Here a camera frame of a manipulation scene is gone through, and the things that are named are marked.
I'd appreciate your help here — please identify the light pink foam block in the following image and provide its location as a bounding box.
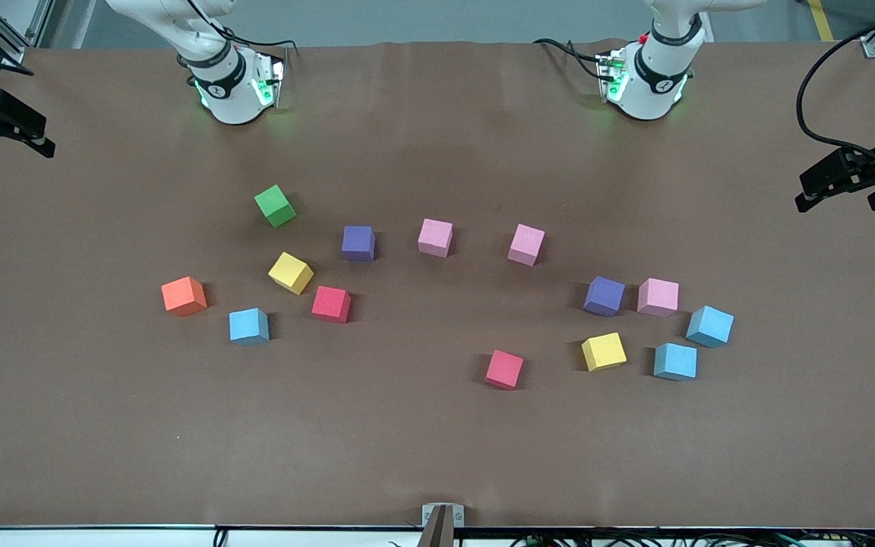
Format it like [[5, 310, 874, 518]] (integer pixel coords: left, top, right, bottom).
[[507, 223, 546, 267], [417, 218, 454, 259], [637, 277, 680, 318]]

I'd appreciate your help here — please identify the red foam block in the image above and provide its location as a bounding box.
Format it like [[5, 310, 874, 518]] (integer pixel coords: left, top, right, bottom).
[[484, 349, 525, 391], [311, 285, 352, 324]]

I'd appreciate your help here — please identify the purple foam block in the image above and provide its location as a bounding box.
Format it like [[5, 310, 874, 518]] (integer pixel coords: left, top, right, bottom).
[[341, 225, 377, 263], [583, 276, 627, 318]]

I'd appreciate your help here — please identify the blue foam block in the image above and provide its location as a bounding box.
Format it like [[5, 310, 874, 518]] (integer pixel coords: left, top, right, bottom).
[[229, 307, 270, 346], [685, 305, 735, 349], [652, 342, 698, 382]]

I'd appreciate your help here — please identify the orange foam block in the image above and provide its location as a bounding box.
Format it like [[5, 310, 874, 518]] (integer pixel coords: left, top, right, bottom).
[[161, 276, 209, 318]]

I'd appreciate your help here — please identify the green foam block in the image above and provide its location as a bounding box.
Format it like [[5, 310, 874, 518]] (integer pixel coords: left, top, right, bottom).
[[254, 184, 298, 229]]

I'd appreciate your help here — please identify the yellow foam block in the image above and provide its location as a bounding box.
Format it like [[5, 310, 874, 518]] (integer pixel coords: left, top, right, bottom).
[[580, 331, 627, 373], [267, 251, 315, 296]]

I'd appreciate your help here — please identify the table cover mat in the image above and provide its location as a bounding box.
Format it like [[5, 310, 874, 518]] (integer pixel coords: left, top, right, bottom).
[[0, 40, 875, 530]]

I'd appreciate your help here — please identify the black arm base cable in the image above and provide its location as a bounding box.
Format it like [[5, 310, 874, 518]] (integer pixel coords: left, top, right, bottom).
[[532, 36, 607, 81]]

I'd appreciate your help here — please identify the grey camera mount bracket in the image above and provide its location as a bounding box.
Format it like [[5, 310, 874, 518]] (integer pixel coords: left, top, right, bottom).
[[421, 503, 466, 547]]

